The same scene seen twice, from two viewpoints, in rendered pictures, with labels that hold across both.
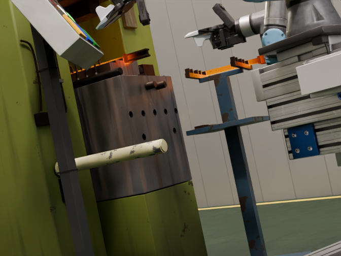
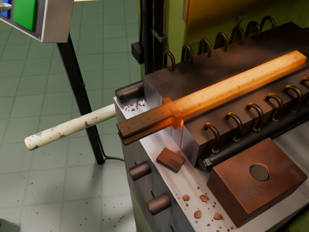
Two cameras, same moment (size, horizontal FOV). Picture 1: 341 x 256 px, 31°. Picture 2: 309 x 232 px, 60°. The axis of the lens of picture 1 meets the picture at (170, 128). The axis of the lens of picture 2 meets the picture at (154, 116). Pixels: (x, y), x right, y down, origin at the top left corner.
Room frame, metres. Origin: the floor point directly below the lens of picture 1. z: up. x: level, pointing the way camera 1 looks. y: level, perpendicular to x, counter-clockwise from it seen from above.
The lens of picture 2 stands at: (2.58, -0.16, 1.35)
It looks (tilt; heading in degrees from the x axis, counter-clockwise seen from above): 51 degrees down; 121
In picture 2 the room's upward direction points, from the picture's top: straight up
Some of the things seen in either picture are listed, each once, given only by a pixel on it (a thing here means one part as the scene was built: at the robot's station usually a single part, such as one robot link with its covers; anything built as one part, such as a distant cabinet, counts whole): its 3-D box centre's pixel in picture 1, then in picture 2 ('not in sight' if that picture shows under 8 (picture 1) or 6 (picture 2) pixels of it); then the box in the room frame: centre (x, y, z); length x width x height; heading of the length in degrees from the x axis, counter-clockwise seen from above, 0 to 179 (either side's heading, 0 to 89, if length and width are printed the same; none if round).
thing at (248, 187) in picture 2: (137, 74); (254, 181); (2.61, 0.09, 0.95); 0.12 x 0.09 x 0.07; 60
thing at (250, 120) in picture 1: (231, 125); not in sight; (2.81, -0.27, 0.67); 0.40 x 0.30 x 0.02; 159
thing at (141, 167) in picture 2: (150, 85); (139, 171); (2.42, 0.04, 0.87); 0.04 x 0.03 x 0.03; 60
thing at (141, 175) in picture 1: (102, 143); (241, 159); (2.59, 0.29, 0.69); 0.56 x 0.38 x 0.45; 60
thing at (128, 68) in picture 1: (83, 81); (251, 79); (2.53, 0.31, 0.96); 0.42 x 0.20 x 0.09; 60
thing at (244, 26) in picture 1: (247, 26); not in sight; (2.19, -0.34, 0.98); 0.08 x 0.05 x 0.08; 150
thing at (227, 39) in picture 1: (228, 34); not in sight; (2.23, -0.27, 0.97); 0.12 x 0.08 x 0.09; 60
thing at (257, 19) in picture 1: (268, 21); not in sight; (2.15, -0.41, 0.98); 0.11 x 0.08 x 0.09; 60
